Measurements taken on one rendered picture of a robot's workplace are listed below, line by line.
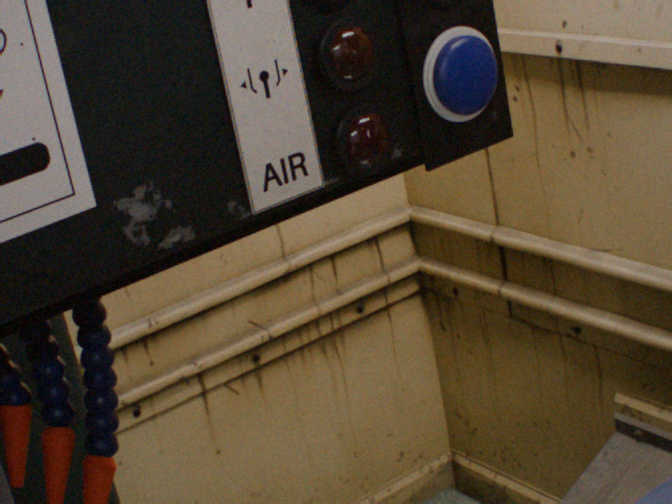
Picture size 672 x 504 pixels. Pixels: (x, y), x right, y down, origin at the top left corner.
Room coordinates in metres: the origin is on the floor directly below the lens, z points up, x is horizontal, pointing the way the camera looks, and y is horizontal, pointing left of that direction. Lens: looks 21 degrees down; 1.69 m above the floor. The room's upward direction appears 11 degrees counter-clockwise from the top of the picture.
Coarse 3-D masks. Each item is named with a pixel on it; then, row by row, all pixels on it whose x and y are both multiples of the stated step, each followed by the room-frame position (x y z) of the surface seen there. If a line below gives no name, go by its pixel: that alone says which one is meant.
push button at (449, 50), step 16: (448, 48) 0.44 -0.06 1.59; (464, 48) 0.44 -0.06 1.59; (480, 48) 0.45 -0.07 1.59; (448, 64) 0.44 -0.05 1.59; (464, 64) 0.44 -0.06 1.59; (480, 64) 0.45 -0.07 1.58; (496, 64) 0.45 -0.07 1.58; (448, 80) 0.44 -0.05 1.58; (464, 80) 0.44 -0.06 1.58; (480, 80) 0.45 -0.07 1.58; (496, 80) 0.45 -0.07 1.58; (448, 96) 0.44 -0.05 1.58; (464, 96) 0.44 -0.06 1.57; (480, 96) 0.45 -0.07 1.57; (464, 112) 0.44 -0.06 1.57
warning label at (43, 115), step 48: (0, 0) 0.36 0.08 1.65; (0, 48) 0.36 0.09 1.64; (48, 48) 0.37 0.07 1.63; (0, 96) 0.36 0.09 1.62; (48, 96) 0.37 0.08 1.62; (0, 144) 0.36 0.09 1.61; (48, 144) 0.37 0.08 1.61; (0, 192) 0.36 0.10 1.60; (48, 192) 0.36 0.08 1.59; (0, 240) 0.35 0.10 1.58
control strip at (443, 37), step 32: (320, 0) 0.42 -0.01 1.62; (416, 0) 0.44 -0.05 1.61; (448, 0) 0.45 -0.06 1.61; (480, 0) 0.46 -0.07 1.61; (416, 32) 0.44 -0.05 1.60; (448, 32) 0.45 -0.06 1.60; (480, 32) 0.46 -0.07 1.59; (320, 64) 0.42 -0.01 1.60; (416, 64) 0.44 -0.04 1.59; (416, 96) 0.44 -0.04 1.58; (448, 128) 0.45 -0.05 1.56; (480, 128) 0.45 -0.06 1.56; (384, 160) 0.43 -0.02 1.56; (448, 160) 0.44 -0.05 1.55
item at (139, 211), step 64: (64, 0) 0.38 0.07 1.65; (128, 0) 0.39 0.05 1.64; (192, 0) 0.40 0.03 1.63; (384, 0) 0.44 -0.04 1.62; (64, 64) 0.37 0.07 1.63; (128, 64) 0.38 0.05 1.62; (192, 64) 0.40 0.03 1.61; (384, 64) 0.44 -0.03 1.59; (128, 128) 0.38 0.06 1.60; (192, 128) 0.39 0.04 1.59; (320, 128) 0.42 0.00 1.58; (128, 192) 0.38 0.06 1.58; (192, 192) 0.39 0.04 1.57; (320, 192) 0.42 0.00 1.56; (0, 256) 0.35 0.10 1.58; (64, 256) 0.36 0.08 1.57; (128, 256) 0.38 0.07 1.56; (192, 256) 0.39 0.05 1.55; (0, 320) 0.35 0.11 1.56
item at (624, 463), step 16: (624, 416) 1.36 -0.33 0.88; (624, 432) 1.36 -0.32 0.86; (640, 432) 1.33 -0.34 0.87; (656, 432) 1.31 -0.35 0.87; (608, 448) 1.35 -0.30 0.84; (624, 448) 1.34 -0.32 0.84; (640, 448) 1.32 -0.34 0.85; (656, 448) 1.31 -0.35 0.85; (592, 464) 1.34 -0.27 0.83; (608, 464) 1.33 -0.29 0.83; (624, 464) 1.31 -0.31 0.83; (640, 464) 1.30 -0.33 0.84; (656, 464) 1.29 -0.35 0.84; (592, 480) 1.32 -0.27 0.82; (608, 480) 1.30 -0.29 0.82; (624, 480) 1.29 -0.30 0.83; (640, 480) 1.28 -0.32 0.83; (656, 480) 1.26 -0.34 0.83; (576, 496) 1.31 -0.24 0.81; (592, 496) 1.29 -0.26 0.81; (608, 496) 1.28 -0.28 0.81; (624, 496) 1.27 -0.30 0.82; (640, 496) 1.25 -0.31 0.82
